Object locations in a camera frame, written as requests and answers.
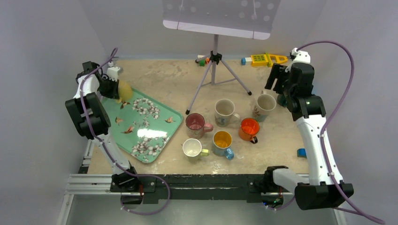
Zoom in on pink skull mug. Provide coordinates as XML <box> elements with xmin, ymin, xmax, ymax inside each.
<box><xmin>185</xmin><ymin>113</ymin><xmax>214</xmax><ymax>139</ymax></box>

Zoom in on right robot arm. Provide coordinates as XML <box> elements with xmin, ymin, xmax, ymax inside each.
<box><xmin>263</xmin><ymin>62</ymin><xmax>354</xmax><ymax>210</ymax></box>

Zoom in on lime green mug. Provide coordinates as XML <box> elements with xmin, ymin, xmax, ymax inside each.
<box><xmin>182</xmin><ymin>138</ymin><xmax>210</xmax><ymax>162</ymax></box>

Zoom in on white music stand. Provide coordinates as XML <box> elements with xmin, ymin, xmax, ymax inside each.
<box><xmin>161</xmin><ymin>0</ymin><xmax>282</xmax><ymax>115</ymax></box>

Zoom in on yellow green toy ramp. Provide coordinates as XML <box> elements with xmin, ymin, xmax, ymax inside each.
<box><xmin>265</xmin><ymin>52</ymin><xmax>288</xmax><ymax>68</ymax></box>

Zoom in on cream coral shell mug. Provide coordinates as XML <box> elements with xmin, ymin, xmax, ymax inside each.
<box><xmin>252</xmin><ymin>90</ymin><xmax>277</xmax><ymax>122</ymax></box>

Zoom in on blue butterfly mug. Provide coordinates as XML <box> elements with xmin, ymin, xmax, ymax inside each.
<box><xmin>211</xmin><ymin>131</ymin><xmax>235</xmax><ymax>160</ymax></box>

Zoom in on orange mug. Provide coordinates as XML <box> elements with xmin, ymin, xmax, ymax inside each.
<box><xmin>238</xmin><ymin>118</ymin><xmax>260</xmax><ymax>144</ymax></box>

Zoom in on dark green mug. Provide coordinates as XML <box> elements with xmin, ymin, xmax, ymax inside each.
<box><xmin>277</xmin><ymin>94</ymin><xmax>287</xmax><ymax>108</ymax></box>

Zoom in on yellow toy grid block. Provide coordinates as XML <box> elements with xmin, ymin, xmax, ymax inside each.
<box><xmin>251</xmin><ymin>54</ymin><xmax>269</xmax><ymax>67</ymax></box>

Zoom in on yellow mug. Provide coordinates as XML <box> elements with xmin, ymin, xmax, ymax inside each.
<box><xmin>116</xmin><ymin>80</ymin><xmax>133</xmax><ymax>103</ymax></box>

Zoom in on green floral tray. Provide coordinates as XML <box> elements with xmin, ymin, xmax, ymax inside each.
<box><xmin>101</xmin><ymin>89</ymin><xmax>183</xmax><ymax>164</ymax></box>

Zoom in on small toy blocks pile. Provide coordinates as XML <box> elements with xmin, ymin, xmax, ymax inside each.
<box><xmin>297</xmin><ymin>148</ymin><xmax>307</xmax><ymax>158</ymax></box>

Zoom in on blue white toy block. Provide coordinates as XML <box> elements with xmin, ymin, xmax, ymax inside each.
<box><xmin>241</xmin><ymin>57</ymin><xmax>252</xmax><ymax>66</ymax></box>

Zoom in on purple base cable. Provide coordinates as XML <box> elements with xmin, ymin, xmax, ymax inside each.
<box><xmin>120</xmin><ymin>175</ymin><xmax>171</xmax><ymax>216</ymax></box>

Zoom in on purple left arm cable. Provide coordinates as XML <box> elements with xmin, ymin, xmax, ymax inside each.
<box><xmin>79</xmin><ymin>47</ymin><xmax>171</xmax><ymax>188</ymax></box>

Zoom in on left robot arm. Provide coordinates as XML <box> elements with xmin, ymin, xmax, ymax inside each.
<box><xmin>65</xmin><ymin>61</ymin><xmax>141</xmax><ymax>192</ymax></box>

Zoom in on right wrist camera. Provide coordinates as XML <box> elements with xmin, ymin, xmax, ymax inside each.
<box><xmin>285</xmin><ymin>48</ymin><xmax>311</xmax><ymax>73</ymax></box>

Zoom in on cream dragon mug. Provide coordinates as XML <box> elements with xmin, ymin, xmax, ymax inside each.
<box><xmin>214</xmin><ymin>99</ymin><xmax>242</xmax><ymax>127</ymax></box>

